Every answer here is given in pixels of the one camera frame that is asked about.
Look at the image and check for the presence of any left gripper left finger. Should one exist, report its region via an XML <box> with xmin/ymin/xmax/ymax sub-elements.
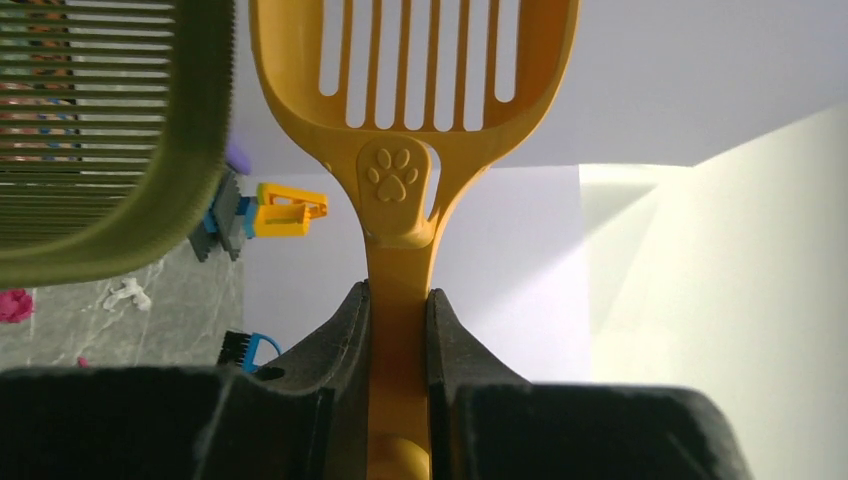
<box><xmin>198</xmin><ymin>282</ymin><xmax>370</xmax><ymax>479</ymax></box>

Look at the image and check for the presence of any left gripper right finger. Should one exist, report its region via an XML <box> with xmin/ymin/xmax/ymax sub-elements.
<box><xmin>425</xmin><ymin>289</ymin><xmax>529</xmax><ymax>479</ymax></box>

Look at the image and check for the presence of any blue hand brush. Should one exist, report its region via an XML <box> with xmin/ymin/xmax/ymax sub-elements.
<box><xmin>216</xmin><ymin>330</ymin><xmax>283</xmax><ymax>373</ymax></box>

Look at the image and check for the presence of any orange slotted plastic scoop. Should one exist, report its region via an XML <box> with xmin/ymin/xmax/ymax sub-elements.
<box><xmin>248</xmin><ymin>1</ymin><xmax>580</xmax><ymax>479</ymax></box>

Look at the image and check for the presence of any grey brick baseplate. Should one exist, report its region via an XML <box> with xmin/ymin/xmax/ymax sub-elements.
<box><xmin>188</xmin><ymin>170</ymin><xmax>250</xmax><ymax>262</ymax></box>

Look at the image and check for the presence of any yellow brick toy tower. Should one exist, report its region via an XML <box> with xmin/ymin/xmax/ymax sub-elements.
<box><xmin>244</xmin><ymin>182</ymin><xmax>328</xmax><ymax>239</ymax></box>

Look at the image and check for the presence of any white paper scrap far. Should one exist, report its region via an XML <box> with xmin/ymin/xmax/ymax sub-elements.
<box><xmin>101</xmin><ymin>277</ymin><xmax>153</xmax><ymax>311</ymax></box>

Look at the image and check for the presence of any purple cylinder toy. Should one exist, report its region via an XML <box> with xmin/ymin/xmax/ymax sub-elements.
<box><xmin>226</xmin><ymin>137</ymin><xmax>252</xmax><ymax>176</ymax></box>

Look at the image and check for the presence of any pink paper scrap right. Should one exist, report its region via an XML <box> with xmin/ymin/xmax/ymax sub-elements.
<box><xmin>0</xmin><ymin>289</ymin><xmax>34</xmax><ymax>324</ymax></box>

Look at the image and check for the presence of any olive green mesh wastebasket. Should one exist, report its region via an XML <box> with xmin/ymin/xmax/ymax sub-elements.
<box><xmin>1</xmin><ymin>1</ymin><xmax>236</xmax><ymax>289</ymax></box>

